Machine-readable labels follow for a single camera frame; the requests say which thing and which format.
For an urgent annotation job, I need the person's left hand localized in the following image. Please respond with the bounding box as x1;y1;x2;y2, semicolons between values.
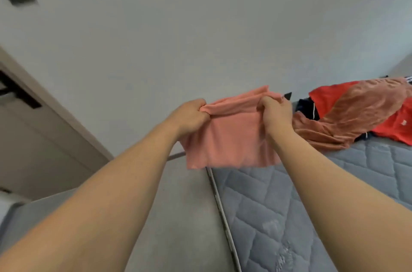
166;98;211;139

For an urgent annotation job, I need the person's right hand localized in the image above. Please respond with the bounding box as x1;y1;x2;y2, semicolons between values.
257;95;296;147

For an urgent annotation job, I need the navy velvet pyjama top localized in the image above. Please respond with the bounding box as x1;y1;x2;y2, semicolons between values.
295;97;321;121

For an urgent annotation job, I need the pink pajama shirt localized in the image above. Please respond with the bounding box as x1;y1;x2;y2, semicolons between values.
179;85;285;170

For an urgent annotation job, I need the red garment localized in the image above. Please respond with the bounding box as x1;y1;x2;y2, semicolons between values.
309;81;412;147

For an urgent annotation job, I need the brown velvet garment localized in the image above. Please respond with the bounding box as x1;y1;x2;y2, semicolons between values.
291;77;412;152

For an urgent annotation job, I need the person's right forearm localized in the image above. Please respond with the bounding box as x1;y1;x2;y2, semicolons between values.
267;128;412;272

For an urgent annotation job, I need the person's left forearm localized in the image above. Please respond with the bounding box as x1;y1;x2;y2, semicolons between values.
0;121;184;272

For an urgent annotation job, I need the grey quilted mattress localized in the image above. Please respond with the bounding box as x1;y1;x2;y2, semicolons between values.
206;133;412;272

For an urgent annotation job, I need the beige wooden door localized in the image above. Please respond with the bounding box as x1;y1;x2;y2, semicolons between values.
0;46;115;202

